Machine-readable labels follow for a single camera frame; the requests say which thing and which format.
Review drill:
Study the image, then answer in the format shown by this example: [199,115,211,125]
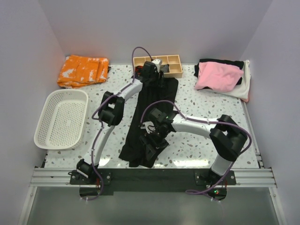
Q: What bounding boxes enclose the black folded t-shirt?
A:
[194,58,244,91]

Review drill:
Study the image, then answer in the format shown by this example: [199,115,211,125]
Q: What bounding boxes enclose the wrist white camera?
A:
[151,59,162,72]
[140,121,156,134]

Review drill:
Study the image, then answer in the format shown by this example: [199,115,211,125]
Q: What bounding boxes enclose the white plastic perforated basket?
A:
[33,89,89,150]

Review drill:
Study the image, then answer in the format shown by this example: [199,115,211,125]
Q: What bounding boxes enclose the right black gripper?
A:
[140,124,169,160]

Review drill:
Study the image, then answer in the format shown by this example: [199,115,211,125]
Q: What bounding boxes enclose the black t-shirt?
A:
[194,58,244,91]
[118,78,180,169]

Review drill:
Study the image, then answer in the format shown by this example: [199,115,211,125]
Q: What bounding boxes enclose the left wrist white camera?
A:
[151,59,162,72]

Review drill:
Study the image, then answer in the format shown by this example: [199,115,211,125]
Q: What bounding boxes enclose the black mounting base plate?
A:
[69,168,236,197]

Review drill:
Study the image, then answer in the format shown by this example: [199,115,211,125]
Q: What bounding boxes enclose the orange black rolled sock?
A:
[135,66,143,76]

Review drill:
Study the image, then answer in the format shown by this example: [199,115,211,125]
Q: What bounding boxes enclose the pink folded t-shirt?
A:
[195,62,244,92]

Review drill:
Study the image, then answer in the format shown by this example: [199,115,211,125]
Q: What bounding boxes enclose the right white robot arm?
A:
[140,108,250,184]

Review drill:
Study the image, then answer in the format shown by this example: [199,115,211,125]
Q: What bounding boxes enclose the wooden compartment tray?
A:
[133,55,183,78]

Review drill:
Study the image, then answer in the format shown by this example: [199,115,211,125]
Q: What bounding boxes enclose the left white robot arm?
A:
[76,59,164,184]

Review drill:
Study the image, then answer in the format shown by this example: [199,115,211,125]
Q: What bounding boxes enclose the orange white folded cloth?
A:
[57,55,109,89]

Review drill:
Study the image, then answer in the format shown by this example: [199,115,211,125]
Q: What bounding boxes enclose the white folded t-shirt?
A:
[225,60,251,102]

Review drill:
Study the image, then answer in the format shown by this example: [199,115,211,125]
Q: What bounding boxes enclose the grey folded sock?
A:
[160,64,169,73]

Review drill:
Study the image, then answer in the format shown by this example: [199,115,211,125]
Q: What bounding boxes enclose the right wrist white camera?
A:
[140,121,156,134]

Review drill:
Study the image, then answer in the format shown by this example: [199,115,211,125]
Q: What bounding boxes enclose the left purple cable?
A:
[91,46,155,201]

